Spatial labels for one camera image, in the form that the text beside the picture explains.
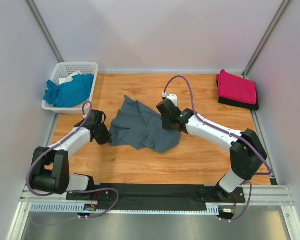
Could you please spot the folded magenta t-shirt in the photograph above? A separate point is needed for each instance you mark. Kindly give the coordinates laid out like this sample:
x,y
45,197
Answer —
x,y
226,77

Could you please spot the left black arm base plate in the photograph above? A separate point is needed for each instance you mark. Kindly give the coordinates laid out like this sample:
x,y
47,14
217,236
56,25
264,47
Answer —
x,y
104,195

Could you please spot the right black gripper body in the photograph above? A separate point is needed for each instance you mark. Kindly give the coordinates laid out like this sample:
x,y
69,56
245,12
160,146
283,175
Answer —
x,y
165,124

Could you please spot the white t-shirt in basket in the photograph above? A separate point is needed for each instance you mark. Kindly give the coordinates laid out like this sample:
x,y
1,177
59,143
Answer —
x,y
68,78

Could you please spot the black base cloth strip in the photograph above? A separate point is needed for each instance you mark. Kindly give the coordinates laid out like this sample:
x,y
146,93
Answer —
x,y
157,197

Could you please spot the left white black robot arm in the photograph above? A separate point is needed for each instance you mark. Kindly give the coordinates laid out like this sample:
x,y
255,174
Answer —
x,y
50,170

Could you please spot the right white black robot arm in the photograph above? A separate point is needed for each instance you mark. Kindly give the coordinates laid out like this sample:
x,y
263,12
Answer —
x,y
246,151

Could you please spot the aluminium corner post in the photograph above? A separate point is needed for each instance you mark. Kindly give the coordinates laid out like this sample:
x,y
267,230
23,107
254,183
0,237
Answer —
x,y
266,37
44,29

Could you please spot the grey-blue t-shirt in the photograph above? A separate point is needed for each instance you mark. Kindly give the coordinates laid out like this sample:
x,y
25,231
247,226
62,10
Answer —
x,y
140,127

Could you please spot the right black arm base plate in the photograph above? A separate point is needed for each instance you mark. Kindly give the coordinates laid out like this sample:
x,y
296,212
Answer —
x,y
215,194

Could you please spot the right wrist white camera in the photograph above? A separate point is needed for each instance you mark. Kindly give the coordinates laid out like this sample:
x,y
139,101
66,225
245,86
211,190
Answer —
x,y
172,97

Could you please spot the white plastic laundry basket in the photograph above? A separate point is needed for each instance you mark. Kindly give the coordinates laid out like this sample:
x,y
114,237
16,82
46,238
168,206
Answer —
x,y
63,70

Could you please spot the left aluminium corner post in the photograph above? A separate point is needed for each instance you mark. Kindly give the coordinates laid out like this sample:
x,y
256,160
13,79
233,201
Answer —
x,y
44,29

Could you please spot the teal blue t-shirt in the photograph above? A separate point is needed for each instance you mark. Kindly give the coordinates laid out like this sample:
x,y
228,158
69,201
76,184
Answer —
x,y
69,94

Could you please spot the aluminium front rail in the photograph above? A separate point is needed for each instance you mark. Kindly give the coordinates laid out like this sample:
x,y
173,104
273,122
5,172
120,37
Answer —
x,y
261,195

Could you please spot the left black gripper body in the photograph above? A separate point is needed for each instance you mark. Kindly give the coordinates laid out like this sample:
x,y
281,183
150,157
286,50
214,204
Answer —
x,y
104,136

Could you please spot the right aluminium corner post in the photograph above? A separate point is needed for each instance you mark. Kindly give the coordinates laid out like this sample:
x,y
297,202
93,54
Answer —
x,y
266,37

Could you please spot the white slotted cable duct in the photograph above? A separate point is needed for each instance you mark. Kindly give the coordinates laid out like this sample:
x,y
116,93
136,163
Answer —
x,y
50,207

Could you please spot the folded black t-shirt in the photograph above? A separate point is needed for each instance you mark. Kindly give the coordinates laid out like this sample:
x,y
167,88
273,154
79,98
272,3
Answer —
x,y
240,105

